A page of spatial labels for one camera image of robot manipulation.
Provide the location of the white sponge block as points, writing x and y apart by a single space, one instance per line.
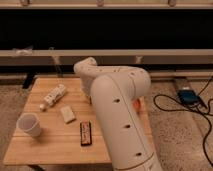
67 114

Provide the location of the wooden table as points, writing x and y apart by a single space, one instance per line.
59 143

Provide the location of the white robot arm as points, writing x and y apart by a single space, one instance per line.
112 89

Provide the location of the white plastic bottle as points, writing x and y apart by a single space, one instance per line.
53 96

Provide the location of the white wall rail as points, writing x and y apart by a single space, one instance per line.
108 57

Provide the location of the blue power adapter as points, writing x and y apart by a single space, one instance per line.
188 97

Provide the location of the orange bowl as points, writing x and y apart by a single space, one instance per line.
137 105

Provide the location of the black candy bar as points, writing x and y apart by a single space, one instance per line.
85 133

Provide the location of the clear plastic cup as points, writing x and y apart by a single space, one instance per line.
29 124

